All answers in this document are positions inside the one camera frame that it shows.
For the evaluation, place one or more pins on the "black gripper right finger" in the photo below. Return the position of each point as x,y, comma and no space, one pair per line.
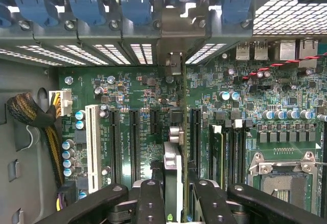
214,206

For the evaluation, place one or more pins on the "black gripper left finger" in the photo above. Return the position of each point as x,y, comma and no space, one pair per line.
148,203

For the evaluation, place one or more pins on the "empty black RAM slot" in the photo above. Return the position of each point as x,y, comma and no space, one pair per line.
236,157

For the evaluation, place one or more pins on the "long black expansion slot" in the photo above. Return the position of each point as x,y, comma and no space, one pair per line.
115,145
196,137
134,145

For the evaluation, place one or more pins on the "white PCI expansion slot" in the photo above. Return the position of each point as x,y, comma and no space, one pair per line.
93,145

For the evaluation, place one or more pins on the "short black expansion slot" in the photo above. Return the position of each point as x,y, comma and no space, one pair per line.
154,122

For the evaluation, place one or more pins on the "metal CPU socket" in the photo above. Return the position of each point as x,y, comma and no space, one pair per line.
283,178

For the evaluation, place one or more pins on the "green motherboard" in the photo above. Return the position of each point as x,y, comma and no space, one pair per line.
268,101

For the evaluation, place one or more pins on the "white power connector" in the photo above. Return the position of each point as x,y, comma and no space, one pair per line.
65,102

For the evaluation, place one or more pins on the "gray PC case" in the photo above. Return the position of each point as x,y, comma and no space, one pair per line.
25,145

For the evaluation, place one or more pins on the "silver USB port block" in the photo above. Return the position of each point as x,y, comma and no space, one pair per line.
251,50

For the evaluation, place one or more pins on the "silver ethernet port block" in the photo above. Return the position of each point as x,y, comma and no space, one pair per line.
299,51

